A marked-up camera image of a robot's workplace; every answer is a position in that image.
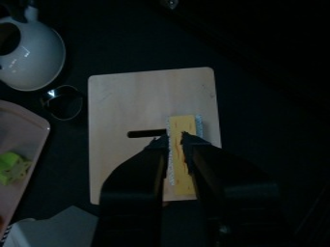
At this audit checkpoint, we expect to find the white paper box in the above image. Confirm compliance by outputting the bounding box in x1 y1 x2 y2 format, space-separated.
1 206 100 247

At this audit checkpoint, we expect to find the light wooden cutting board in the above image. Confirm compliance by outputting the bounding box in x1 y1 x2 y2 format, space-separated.
86 67 222 206

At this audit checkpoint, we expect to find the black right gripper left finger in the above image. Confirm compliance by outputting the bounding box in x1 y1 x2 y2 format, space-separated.
90 132 169 247

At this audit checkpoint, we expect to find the green toy vegetable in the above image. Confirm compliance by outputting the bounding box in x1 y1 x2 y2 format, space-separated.
0 151 33 186

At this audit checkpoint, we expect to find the pink plastic tray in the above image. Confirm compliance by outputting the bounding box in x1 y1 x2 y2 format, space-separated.
0 99 51 239

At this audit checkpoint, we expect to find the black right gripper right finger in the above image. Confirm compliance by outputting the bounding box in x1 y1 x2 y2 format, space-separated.
178 130 297 247

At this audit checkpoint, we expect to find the black round lid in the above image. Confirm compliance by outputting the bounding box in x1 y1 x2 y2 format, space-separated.
41 84 85 122

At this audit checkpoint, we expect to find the black nori strip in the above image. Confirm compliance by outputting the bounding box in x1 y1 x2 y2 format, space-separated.
126 128 166 139

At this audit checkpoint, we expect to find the white ceramic teapot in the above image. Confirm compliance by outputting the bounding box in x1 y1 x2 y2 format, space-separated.
0 4 66 93

